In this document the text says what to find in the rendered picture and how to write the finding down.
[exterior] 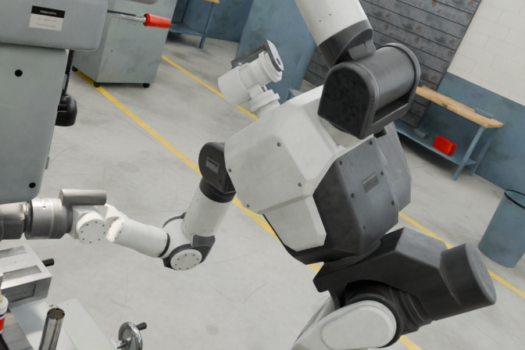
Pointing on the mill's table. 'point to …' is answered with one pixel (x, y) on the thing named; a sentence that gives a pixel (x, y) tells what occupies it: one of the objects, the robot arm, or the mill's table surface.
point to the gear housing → (50, 16)
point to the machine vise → (23, 274)
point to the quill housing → (26, 116)
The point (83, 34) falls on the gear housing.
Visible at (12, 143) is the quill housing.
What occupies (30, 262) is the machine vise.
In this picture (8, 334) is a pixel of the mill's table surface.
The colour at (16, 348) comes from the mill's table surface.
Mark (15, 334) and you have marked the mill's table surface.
